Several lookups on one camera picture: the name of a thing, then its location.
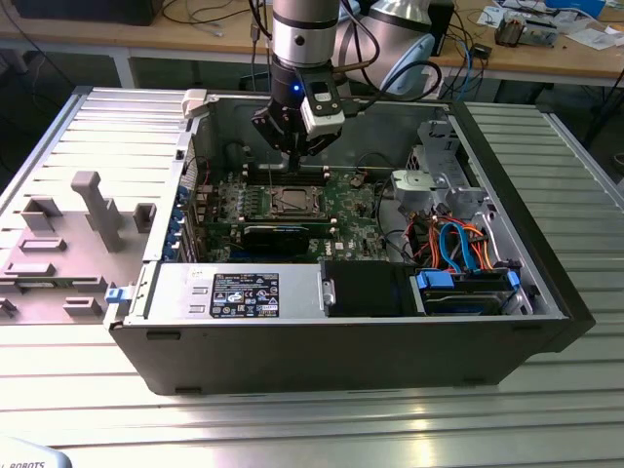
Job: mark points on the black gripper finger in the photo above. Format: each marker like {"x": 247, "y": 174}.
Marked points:
{"x": 322, "y": 142}
{"x": 273, "y": 129}

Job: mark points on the thin metal locking lever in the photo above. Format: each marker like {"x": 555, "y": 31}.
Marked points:
{"x": 269, "y": 175}

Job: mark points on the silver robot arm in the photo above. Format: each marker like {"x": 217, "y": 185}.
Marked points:
{"x": 302, "y": 44}

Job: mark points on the CPU socket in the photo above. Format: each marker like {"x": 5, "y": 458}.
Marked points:
{"x": 273, "y": 212}

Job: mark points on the blue slot retainer tab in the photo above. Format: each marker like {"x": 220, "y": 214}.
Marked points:
{"x": 170, "y": 242}
{"x": 183, "y": 194}
{"x": 177, "y": 217}

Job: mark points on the coin cell battery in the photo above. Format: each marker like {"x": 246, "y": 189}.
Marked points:
{"x": 359, "y": 179}

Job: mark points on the green motherboard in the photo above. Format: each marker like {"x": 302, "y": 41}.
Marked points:
{"x": 351, "y": 219}

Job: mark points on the white plastic case latch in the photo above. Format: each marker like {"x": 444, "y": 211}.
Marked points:
{"x": 194, "y": 102}

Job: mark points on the black graphics card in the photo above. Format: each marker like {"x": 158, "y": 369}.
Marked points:
{"x": 275, "y": 240}

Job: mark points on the silver perforated drive cage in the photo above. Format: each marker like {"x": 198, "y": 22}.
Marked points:
{"x": 431, "y": 131}

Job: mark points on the white printed tag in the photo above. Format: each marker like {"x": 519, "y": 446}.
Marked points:
{"x": 434, "y": 90}

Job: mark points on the silver metal latch plate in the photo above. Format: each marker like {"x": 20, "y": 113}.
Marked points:
{"x": 328, "y": 292}

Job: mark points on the small black adapter box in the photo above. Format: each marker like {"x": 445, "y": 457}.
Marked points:
{"x": 482, "y": 50}

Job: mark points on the silver power supply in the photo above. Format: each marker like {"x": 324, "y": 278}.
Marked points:
{"x": 175, "y": 292}

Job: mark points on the grey parts rack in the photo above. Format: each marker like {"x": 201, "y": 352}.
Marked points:
{"x": 102, "y": 219}

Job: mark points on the white printed card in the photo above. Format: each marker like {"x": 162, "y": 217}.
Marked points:
{"x": 489, "y": 15}

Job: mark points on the black computer box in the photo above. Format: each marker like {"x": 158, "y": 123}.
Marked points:
{"x": 83, "y": 11}

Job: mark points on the hard disk blue carrier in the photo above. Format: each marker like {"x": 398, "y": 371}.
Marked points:
{"x": 463, "y": 304}

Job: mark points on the black PC case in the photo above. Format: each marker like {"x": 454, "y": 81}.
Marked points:
{"x": 292, "y": 356}

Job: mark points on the dark cooler block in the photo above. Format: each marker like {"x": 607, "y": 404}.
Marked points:
{"x": 509, "y": 33}

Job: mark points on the blue plastic clip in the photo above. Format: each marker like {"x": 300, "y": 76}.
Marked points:
{"x": 114, "y": 296}

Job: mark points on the grey metal device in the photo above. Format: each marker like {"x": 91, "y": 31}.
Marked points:
{"x": 541, "y": 34}

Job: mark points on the blue cardboard box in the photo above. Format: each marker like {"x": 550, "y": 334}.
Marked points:
{"x": 575, "y": 6}

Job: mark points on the white paper sheets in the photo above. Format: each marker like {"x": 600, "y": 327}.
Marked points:
{"x": 592, "y": 39}

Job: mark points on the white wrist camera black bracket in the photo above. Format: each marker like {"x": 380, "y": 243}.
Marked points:
{"x": 324, "y": 124}

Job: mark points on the silver metal bracket box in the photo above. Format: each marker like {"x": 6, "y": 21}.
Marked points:
{"x": 412, "y": 190}

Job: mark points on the wooden desk white frame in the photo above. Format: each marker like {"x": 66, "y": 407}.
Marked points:
{"x": 536, "y": 61}
{"x": 195, "y": 34}

